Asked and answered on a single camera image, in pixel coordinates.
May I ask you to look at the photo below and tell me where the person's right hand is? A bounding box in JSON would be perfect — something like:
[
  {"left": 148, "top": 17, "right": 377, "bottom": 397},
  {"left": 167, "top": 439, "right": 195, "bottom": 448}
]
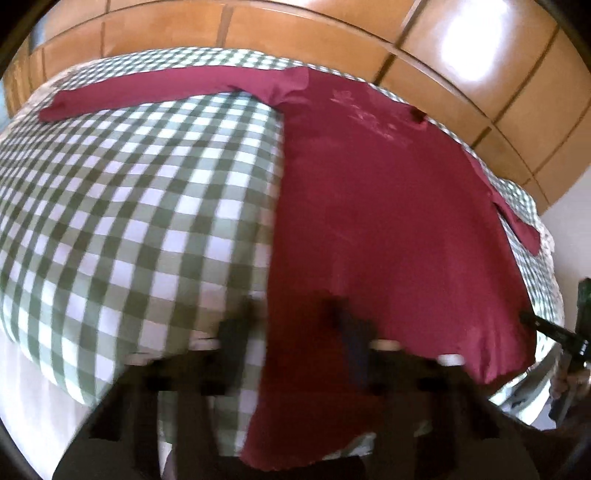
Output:
[{"left": 550, "top": 357, "right": 591, "bottom": 423}]

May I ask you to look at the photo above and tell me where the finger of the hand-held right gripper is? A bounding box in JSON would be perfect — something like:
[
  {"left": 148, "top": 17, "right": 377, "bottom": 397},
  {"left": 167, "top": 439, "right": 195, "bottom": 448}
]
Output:
[{"left": 519, "top": 311, "right": 589, "bottom": 357}]

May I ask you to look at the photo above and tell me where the white lace-edged bed sheet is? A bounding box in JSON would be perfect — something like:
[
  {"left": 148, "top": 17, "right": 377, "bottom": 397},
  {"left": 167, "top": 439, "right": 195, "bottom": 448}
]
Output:
[{"left": 0, "top": 222, "right": 568, "bottom": 480}]

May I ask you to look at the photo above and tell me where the wooden panel wardrobe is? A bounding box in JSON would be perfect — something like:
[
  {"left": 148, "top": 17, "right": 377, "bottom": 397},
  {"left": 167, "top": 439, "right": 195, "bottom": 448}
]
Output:
[{"left": 0, "top": 0, "right": 591, "bottom": 214}]

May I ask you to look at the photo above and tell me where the green white checkered blanket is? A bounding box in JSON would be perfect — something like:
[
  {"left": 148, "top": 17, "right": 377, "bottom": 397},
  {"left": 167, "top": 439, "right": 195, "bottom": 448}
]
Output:
[{"left": 0, "top": 48, "right": 566, "bottom": 409}]

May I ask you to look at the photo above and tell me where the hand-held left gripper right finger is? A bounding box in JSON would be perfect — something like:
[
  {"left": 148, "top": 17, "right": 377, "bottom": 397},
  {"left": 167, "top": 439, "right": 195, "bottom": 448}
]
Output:
[{"left": 323, "top": 295, "right": 548, "bottom": 480}]

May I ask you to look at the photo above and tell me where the maroon long-sleeve shirt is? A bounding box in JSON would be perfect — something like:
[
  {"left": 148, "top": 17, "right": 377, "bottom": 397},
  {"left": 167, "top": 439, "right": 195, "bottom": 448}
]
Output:
[{"left": 38, "top": 65, "right": 542, "bottom": 470}]

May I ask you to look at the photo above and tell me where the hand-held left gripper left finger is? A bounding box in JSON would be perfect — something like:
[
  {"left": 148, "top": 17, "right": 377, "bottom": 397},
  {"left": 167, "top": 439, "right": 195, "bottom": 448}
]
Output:
[{"left": 53, "top": 299, "right": 274, "bottom": 480}]

